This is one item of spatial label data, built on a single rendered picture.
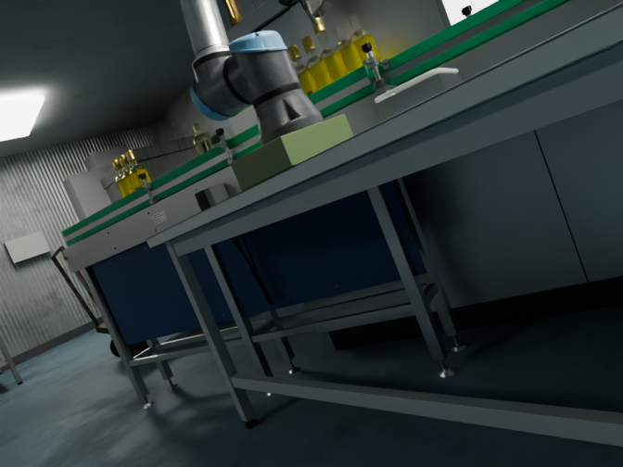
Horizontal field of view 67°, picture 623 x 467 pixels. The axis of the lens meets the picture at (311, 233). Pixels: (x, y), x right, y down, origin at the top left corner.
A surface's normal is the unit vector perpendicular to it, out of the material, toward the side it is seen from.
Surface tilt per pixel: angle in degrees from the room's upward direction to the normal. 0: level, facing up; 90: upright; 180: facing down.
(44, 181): 90
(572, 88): 90
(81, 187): 90
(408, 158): 90
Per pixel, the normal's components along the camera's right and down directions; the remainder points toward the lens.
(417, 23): -0.49, 0.27
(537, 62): -0.70, 0.34
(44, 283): 0.61, -0.18
